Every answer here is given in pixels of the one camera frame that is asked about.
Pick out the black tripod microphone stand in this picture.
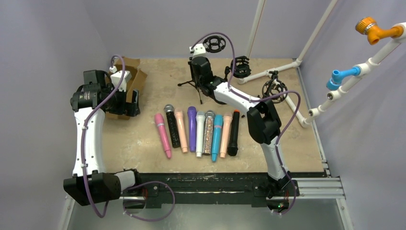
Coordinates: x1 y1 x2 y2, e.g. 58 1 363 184
177 34 226 105

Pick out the brown cardboard box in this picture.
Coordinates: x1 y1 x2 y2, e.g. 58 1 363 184
106 57 147 120

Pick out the black round-base microphone stand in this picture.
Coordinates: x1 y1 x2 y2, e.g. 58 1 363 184
215 56 252 105

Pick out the pink toy microphone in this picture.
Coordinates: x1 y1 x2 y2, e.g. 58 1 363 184
154 113 172 159

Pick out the purple toy microphone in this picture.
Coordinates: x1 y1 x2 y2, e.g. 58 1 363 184
187 106 197 152

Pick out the white toy microphone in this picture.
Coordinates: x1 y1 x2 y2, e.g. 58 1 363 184
196 111 205 158

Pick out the silver rhinestone microphone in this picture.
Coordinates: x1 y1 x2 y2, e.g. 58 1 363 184
203 110 215 155

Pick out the beige microphone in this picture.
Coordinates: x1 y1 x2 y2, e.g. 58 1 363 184
174 108 188 153
220 112 232 159

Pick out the black glitter microphone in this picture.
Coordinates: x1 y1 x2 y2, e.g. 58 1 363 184
164 104 180 148

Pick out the teal toy microphone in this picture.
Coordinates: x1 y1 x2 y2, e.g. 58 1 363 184
211 115 223 162

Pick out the plain black microphone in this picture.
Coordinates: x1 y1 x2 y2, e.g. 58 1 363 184
227 110 240 156

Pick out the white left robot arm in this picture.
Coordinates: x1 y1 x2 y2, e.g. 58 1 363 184
63 70 140 206

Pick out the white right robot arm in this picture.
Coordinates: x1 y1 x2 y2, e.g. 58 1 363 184
188 57 290 189

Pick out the black small tripod stand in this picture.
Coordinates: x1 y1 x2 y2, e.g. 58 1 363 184
261 70 288 98

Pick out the blue pipe fitting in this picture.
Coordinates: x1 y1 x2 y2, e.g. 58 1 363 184
326 66 361 91

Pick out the orange pipe fitting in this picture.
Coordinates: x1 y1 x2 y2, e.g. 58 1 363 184
355 17 406 45

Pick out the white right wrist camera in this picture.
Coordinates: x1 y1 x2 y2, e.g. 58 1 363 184
189 43 206 58

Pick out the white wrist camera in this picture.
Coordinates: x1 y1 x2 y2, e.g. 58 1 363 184
109 66 132 92
189 43 206 58

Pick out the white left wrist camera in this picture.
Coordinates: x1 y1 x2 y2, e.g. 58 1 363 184
109 66 132 92

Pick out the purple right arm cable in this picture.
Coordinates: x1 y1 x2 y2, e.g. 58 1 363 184
190 32 301 216

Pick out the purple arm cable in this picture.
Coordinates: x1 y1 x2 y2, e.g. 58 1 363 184
79 55 176 223
190 32 301 216

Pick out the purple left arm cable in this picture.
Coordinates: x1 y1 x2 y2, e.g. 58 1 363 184
79 55 176 223

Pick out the white PVC pipe frame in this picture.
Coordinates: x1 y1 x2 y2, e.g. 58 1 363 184
237 0 406 128

